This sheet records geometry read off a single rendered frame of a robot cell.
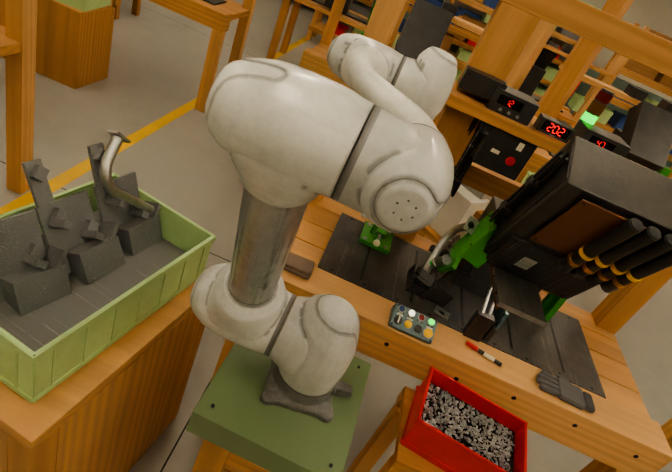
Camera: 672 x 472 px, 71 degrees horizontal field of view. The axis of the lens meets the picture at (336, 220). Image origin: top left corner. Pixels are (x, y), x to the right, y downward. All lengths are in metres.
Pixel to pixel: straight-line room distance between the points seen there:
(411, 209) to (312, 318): 0.56
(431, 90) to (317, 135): 0.59
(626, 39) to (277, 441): 1.59
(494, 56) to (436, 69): 0.73
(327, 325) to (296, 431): 0.28
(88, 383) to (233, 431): 0.39
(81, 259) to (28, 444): 0.45
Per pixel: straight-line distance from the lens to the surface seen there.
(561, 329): 2.13
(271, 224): 0.71
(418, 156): 0.54
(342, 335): 1.03
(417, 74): 1.09
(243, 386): 1.20
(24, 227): 1.39
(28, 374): 1.23
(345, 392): 1.25
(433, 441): 1.40
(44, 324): 1.37
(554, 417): 1.81
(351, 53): 1.08
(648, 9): 12.18
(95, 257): 1.46
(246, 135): 0.57
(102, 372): 1.35
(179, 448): 2.16
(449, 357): 1.62
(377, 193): 0.52
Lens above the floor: 1.88
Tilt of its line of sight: 31 degrees down
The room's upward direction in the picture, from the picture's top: 24 degrees clockwise
